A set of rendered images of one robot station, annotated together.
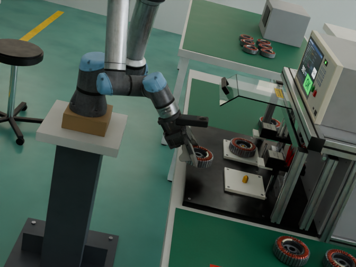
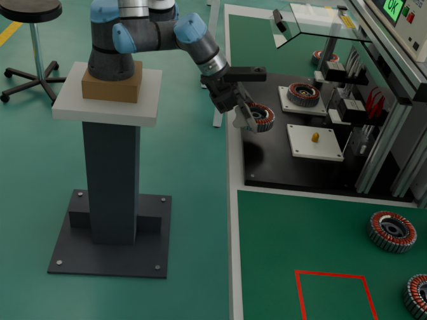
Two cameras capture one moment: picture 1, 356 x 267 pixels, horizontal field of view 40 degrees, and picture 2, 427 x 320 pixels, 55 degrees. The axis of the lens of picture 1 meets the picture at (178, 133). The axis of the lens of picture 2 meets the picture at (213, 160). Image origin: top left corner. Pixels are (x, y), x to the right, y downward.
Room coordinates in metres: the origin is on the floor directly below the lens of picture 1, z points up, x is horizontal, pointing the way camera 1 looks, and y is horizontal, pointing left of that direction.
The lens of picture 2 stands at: (0.56, 0.06, 1.49)
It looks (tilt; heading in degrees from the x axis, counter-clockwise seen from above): 39 degrees down; 357
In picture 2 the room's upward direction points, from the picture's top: 10 degrees clockwise
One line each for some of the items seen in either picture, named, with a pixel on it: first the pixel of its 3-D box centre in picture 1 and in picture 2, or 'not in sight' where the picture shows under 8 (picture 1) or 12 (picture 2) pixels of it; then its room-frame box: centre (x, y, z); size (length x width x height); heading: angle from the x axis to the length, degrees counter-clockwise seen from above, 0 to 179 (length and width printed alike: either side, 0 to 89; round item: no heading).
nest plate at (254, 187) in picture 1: (243, 183); (313, 141); (1.60, -0.29, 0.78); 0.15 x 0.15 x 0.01; 3
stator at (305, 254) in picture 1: (291, 250); (391, 231); (1.27, -0.44, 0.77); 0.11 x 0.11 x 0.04
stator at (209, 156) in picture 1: (197, 156); (255, 117); (1.59, -0.09, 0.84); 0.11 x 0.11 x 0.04
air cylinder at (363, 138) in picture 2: (283, 187); (361, 141); (1.60, -0.43, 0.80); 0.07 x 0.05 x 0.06; 3
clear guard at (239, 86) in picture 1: (261, 97); (326, 30); (1.83, -0.28, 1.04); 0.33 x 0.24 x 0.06; 93
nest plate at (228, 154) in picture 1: (240, 152); (301, 100); (1.84, -0.27, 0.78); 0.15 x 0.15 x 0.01; 3
